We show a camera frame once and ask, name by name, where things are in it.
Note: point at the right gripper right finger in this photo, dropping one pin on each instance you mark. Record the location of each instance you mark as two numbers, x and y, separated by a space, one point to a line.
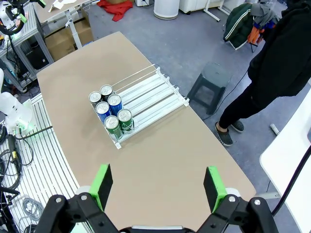
215 189

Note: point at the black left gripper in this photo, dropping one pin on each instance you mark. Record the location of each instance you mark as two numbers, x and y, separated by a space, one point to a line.
11 10

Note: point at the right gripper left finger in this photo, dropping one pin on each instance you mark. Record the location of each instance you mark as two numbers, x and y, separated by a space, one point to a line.
100 189

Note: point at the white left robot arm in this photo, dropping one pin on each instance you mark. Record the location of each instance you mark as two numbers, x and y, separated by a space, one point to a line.
12 109

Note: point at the large cardboard box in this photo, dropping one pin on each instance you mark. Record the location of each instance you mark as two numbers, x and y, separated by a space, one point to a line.
60 43

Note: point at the black computer tower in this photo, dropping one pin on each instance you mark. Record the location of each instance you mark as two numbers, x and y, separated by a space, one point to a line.
36 55

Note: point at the dark grey clog shoe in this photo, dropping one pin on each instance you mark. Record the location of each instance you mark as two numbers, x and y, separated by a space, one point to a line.
223 136
237 125

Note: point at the green soda can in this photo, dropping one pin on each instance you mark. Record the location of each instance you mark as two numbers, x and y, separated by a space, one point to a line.
125 120
113 126

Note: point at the white slatted robot platform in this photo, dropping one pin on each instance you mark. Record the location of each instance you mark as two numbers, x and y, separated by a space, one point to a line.
43 157

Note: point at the large white table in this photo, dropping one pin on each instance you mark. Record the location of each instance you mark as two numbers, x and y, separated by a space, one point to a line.
286 157

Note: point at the blue soda can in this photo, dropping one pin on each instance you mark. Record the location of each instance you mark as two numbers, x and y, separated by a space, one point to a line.
103 110
114 103

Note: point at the red cloth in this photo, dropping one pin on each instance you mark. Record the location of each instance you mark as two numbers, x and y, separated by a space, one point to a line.
116 11

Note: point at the black soda can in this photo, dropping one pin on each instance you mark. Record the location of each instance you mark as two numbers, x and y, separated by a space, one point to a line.
95 97
106 90

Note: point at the dark green plastic stool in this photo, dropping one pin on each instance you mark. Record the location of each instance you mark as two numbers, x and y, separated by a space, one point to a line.
213 75

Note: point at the white cylindrical air purifier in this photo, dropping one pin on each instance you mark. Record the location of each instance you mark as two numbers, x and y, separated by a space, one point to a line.
166 8

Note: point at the person in black jacket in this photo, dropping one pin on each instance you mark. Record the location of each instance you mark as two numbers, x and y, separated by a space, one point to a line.
279 60

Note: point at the orange garment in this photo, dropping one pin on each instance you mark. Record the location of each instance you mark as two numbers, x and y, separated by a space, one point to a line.
255 36

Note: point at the white cabinet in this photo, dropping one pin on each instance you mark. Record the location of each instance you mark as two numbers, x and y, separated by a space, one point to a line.
194 4

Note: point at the small white rolling table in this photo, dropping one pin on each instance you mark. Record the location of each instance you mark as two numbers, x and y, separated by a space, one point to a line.
215 17

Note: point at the grey garment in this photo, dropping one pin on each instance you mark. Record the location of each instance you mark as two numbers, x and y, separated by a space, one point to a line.
264 12

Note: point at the aluminium frame rack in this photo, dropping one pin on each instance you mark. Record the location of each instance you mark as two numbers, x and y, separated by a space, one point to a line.
30 29

